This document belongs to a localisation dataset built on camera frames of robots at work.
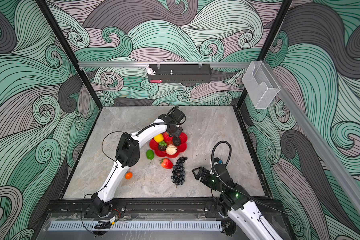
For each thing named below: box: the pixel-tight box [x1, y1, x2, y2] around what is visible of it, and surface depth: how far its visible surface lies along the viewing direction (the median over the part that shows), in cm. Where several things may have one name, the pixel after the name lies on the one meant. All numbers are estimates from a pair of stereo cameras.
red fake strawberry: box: [159, 158, 174, 169], surface depth 87 cm
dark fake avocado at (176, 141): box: [173, 136, 181, 146], surface depth 96 cm
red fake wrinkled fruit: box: [162, 131, 174, 146], surface depth 98 cm
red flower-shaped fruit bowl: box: [149, 132, 188, 159], surface depth 94 cm
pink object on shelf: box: [150, 79, 164, 83], surface depth 91 cm
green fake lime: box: [146, 149, 155, 160], surface depth 92 cm
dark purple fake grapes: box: [171, 156, 188, 188], surface depth 83 cm
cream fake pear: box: [166, 144, 177, 156], surface depth 91 cm
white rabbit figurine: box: [145, 64, 156, 75], surface depth 87 cm
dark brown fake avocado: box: [158, 140, 168, 151], surface depth 94 cm
